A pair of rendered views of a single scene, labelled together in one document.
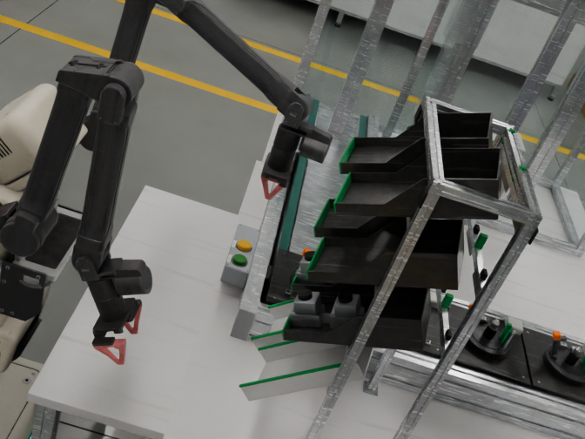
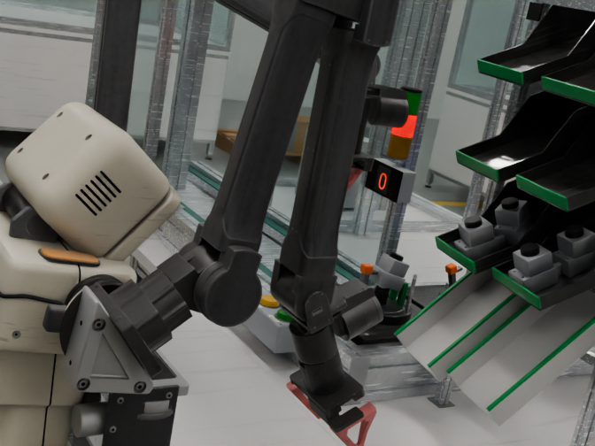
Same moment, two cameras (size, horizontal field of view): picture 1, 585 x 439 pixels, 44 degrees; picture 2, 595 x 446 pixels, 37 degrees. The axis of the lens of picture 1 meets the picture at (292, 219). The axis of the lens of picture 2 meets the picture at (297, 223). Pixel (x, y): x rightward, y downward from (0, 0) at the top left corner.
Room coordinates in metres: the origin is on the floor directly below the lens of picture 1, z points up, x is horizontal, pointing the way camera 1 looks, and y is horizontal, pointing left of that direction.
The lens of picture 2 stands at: (0.17, 0.91, 1.61)
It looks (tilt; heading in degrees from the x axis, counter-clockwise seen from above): 16 degrees down; 331
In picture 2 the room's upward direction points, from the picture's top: 11 degrees clockwise
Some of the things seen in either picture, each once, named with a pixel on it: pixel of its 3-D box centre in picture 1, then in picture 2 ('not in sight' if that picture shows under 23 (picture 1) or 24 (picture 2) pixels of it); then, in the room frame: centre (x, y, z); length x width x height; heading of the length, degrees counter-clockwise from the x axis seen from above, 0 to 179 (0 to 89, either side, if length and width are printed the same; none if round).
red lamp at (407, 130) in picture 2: not in sight; (404, 124); (1.79, -0.22, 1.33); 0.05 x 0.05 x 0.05
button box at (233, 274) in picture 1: (241, 254); (266, 317); (1.66, 0.10, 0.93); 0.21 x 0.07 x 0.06; 4
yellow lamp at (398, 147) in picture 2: not in sight; (399, 146); (1.79, -0.22, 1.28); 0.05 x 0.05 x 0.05
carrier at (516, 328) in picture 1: (491, 329); not in sight; (1.63, -0.62, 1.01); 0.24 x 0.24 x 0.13; 4
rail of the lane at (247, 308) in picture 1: (270, 229); (249, 288); (1.85, 0.05, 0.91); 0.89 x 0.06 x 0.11; 4
